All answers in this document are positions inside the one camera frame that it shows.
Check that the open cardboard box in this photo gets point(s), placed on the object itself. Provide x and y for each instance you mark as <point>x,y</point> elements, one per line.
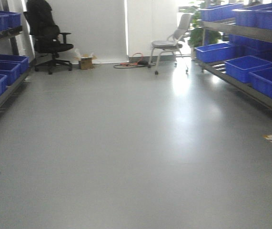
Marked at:
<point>85,61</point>

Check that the grey folding chair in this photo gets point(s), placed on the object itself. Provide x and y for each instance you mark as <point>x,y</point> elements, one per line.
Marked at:
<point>172,43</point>

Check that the blue bin lower rack far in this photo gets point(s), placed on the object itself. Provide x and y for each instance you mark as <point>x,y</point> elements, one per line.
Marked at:
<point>216,52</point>

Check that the green potted plant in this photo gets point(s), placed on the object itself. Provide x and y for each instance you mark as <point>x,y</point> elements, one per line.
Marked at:
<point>196,31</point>

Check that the blue bin lower rack middle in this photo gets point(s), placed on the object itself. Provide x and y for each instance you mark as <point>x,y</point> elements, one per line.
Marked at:
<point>240,68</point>

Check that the black office chair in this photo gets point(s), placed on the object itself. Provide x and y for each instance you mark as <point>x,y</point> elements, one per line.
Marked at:
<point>48,39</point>

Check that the left rack blue bin far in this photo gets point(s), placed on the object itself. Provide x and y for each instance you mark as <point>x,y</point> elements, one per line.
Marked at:
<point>22,60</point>

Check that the blue bin upper rack far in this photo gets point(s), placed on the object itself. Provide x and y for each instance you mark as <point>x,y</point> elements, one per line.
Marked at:
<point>219,12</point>

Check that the left rack blue bin middle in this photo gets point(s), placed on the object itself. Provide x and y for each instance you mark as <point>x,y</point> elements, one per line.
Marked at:
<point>11,70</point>

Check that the right steel flow rack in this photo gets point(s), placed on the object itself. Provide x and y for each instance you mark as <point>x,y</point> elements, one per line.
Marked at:
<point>250,41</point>

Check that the steel flow rack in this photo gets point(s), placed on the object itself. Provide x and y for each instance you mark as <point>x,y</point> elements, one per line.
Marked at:
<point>10,33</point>
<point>250,41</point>

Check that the left steel flow rack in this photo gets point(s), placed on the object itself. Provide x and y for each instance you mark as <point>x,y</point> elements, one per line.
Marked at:
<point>10,33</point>

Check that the left upper blue bin far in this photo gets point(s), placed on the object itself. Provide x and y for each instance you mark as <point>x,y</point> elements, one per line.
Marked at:
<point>14,19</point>

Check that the blue bin upper rack near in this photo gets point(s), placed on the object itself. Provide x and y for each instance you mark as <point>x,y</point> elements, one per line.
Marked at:
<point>259,16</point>

